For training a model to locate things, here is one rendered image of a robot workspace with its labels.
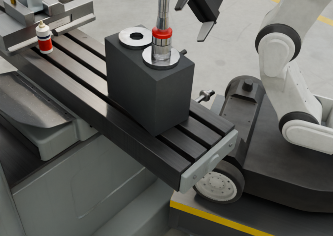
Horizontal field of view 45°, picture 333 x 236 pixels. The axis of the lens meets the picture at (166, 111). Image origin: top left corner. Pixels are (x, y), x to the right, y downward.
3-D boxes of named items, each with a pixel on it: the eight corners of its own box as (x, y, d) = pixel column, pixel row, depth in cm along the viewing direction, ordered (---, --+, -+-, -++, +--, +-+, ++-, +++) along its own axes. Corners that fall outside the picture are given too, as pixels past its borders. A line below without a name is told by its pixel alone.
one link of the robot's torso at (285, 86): (326, 114, 159) (303, 2, 134) (322, 149, 145) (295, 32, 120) (286, 117, 166) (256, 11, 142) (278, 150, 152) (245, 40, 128)
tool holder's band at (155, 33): (148, 29, 94) (148, 26, 93) (167, 26, 95) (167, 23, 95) (156, 40, 91) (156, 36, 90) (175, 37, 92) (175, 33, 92)
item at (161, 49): (148, 51, 98) (148, 29, 94) (166, 47, 99) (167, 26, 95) (155, 62, 95) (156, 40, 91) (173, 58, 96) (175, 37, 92)
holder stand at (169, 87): (140, 77, 122) (141, 19, 109) (189, 118, 110) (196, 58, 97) (107, 92, 117) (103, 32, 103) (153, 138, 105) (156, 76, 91)
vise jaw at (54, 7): (43, -3, 141) (42, -14, 138) (65, 11, 135) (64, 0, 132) (28, 3, 138) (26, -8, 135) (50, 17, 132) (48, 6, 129)
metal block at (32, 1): (33, 2, 135) (29, -15, 131) (43, 9, 132) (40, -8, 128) (19, 7, 132) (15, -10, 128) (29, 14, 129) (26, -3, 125)
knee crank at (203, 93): (207, 90, 190) (209, 81, 186) (218, 96, 187) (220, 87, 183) (177, 113, 178) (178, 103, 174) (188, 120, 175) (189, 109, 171)
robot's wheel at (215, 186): (240, 200, 157) (249, 167, 143) (237, 210, 153) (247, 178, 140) (191, 184, 161) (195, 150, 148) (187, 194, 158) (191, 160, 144)
